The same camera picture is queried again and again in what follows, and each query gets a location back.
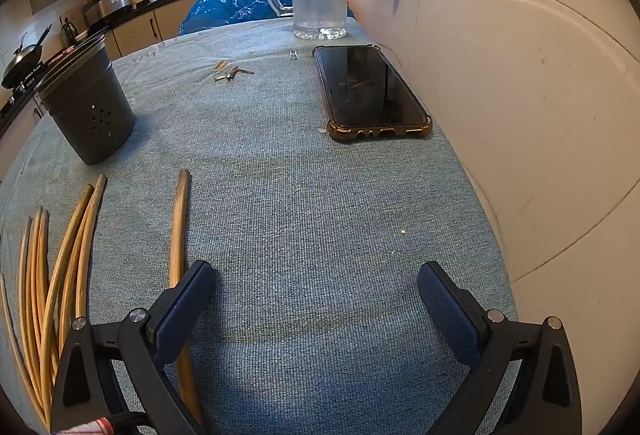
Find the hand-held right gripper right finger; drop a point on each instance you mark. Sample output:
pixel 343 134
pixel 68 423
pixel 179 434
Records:
pixel 450 315

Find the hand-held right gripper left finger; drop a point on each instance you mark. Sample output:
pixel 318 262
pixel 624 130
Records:
pixel 182 310

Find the long bamboo chopstick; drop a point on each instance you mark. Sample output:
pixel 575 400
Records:
pixel 179 235

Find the bunch of bamboo chopsticks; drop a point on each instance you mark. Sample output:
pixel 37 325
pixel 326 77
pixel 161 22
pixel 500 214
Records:
pixel 99 195

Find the dark grey utensil holder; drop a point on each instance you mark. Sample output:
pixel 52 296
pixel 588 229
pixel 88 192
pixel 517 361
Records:
pixel 85 115

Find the grey-blue table cloth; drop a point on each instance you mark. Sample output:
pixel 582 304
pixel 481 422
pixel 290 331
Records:
pixel 300 215

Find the black wok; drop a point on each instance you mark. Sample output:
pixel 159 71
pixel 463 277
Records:
pixel 22 62

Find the dark kettle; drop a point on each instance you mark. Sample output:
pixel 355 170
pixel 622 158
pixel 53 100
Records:
pixel 68 32

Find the silver rice cooker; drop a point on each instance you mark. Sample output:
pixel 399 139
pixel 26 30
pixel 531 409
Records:
pixel 107 7

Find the blue plastic bag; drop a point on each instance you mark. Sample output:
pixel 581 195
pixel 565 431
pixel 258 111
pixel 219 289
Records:
pixel 225 0

